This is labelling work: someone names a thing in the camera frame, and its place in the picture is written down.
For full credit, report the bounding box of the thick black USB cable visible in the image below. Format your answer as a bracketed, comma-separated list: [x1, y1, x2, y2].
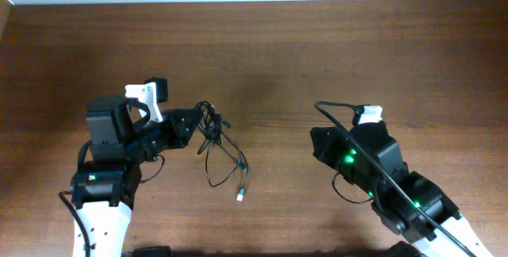
[194, 100, 250, 202]

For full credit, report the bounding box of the thin black USB cable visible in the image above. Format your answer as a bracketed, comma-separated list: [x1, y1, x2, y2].
[196, 105, 244, 189]

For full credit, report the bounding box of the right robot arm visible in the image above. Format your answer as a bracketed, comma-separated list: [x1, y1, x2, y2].
[310, 122, 490, 256]

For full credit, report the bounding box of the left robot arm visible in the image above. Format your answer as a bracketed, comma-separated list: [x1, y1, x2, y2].
[71, 96, 203, 256]

